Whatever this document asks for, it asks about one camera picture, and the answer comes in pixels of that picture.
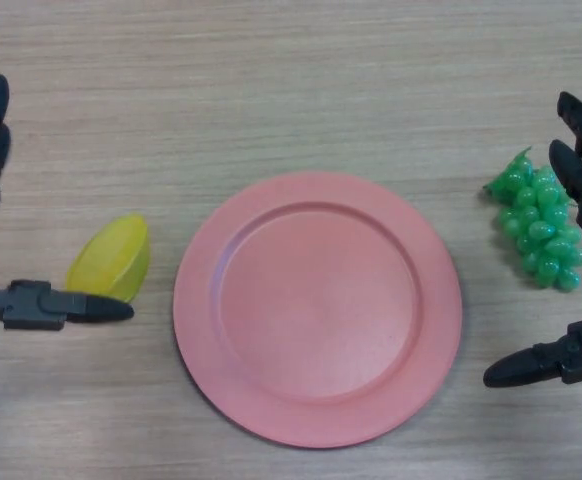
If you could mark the pink round plate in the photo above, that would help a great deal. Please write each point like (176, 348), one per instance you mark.
(316, 310)

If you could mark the green grape bunch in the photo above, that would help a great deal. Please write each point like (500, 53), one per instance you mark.
(536, 230)

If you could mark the yellow starfruit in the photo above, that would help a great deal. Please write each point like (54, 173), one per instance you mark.
(111, 255)

